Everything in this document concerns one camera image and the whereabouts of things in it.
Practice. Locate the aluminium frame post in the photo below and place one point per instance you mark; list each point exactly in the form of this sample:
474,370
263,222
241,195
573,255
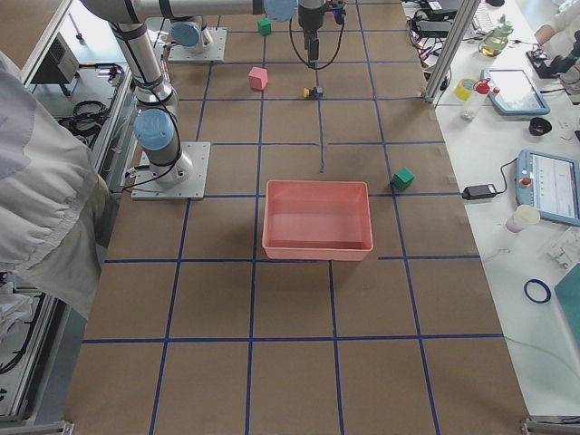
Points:
462,22

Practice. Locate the blue teach pendant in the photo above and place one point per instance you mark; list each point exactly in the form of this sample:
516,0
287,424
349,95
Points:
550,184
517,96

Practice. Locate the yellow tape roll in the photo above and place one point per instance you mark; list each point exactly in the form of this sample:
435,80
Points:
465,88

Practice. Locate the blue teach pendant near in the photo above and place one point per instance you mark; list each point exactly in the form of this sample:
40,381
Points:
550,184

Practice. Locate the clear plastic bottle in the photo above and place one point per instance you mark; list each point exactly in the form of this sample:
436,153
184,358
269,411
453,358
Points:
479,94

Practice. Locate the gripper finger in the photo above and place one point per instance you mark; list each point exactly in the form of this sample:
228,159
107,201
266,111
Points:
313,49
307,38

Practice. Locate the green foam cube corner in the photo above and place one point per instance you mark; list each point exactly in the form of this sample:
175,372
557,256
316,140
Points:
402,178

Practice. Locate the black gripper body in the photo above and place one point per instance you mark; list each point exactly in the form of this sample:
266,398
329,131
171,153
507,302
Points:
310,18

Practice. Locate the person in white coat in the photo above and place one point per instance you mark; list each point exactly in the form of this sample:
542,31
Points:
56,210

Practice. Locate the black power brick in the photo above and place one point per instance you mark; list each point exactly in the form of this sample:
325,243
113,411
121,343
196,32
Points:
477,192

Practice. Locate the green foam cube far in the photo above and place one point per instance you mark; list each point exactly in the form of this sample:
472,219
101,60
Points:
264,26

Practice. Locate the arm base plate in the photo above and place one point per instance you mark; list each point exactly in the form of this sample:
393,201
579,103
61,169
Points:
210,48
186,180

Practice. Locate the pink foam cube centre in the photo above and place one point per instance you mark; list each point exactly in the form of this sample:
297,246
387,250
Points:
258,78

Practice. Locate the pink plastic bin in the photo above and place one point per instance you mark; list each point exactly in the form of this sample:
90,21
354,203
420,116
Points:
317,220

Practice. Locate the blue teach pendant far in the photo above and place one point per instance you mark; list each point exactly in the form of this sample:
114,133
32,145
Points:
517,96

